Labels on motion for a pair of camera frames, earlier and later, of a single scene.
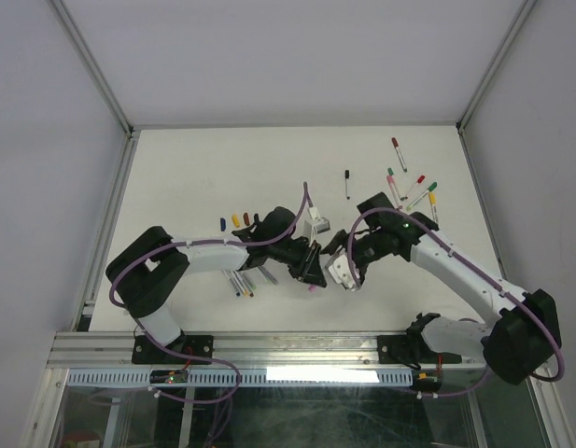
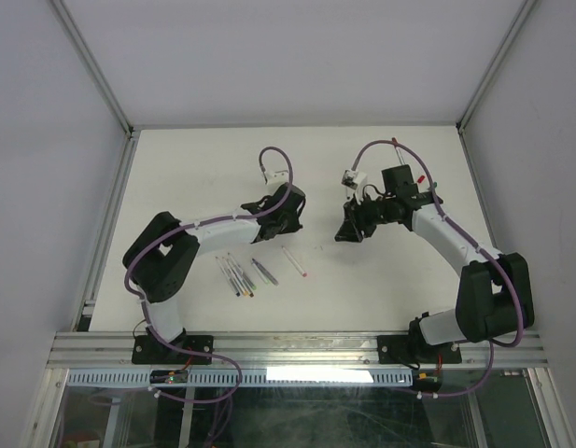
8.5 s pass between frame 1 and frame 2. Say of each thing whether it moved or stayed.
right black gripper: moved
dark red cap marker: stayed
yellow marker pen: stayed
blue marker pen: stayed
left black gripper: moved
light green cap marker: stayed
